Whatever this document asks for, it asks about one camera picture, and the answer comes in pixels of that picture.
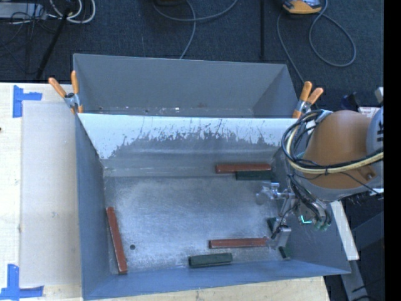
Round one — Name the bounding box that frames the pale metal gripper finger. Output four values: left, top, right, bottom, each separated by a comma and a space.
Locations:
255, 182, 297, 205
271, 226, 293, 250

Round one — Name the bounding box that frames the dark green flat block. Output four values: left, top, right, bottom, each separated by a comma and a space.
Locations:
235, 171, 274, 182
188, 252, 234, 268

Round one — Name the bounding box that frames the red-brown flat block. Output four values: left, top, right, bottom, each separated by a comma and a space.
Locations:
105, 206, 129, 275
208, 237, 271, 250
215, 163, 273, 174

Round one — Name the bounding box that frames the grey metal bin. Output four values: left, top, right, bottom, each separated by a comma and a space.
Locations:
72, 53, 352, 301

